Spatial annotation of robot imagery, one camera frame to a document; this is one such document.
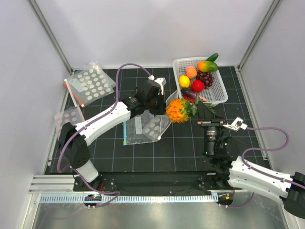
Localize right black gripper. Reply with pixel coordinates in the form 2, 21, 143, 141
196, 101, 225, 156

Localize white plastic basket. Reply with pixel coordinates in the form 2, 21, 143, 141
173, 57, 228, 106

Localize toy pineapple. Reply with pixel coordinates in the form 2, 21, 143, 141
165, 99, 201, 123

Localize toy purple eggplant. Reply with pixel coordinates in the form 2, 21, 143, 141
181, 88, 207, 102

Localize clear white-dotted zip bag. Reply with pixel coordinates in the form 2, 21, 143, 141
141, 111, 172, 142

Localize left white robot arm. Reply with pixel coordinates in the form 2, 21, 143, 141
59, 77, 166, 191

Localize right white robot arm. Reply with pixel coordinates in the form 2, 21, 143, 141
197, 101, 305, 219

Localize clear blue-zipper zip bag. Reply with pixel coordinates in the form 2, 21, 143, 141
123, 115, 153, 146

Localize white-dotted zip bag stack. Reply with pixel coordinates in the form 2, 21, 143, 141
67, 62, 116, 107

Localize pink-dotted zip bag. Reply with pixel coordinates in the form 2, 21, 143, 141
54, 107, 85, 139

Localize orange-zipper zip bag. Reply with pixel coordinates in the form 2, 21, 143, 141
64, 79, 85, 121

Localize toy red chili pepper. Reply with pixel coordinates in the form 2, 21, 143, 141
182, 94, 200, 104

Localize toy red apple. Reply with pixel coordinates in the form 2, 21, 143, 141
191, 80, 205, 93

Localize toy yellow lemon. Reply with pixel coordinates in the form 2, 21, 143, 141
179, 75, 190, 88

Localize toy purple grapes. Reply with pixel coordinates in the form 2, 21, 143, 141
196, 70, 214, 88

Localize black grid mat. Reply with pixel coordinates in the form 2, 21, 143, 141
45, 66, 272, 174

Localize toy peach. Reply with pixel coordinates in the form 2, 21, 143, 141
185, 66, 197, 79

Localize toy mango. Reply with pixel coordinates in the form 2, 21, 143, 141
197, 61, 218, 73

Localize toy green cucumber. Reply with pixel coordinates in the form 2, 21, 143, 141
206, 53, 219, 62

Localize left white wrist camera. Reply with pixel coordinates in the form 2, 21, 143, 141
154, 78, 166, 95

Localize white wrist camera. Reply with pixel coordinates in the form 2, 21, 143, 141
223, 117, 247, 132
154, 78, 166, 95

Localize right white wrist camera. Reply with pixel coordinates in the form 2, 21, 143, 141
223, 117, 247, 132

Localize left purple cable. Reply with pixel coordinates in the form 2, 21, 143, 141
57, 62, 155, 207

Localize purple cable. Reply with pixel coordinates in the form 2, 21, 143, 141
218, 126, 305, 209
57, 62, 155, 207

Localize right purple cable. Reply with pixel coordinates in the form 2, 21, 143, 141
218, 126, 305, 209

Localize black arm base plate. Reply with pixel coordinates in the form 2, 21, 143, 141
90, 171, 233, 196

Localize slotted white cable duct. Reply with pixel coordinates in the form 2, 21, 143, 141
39, 193, 218, 204

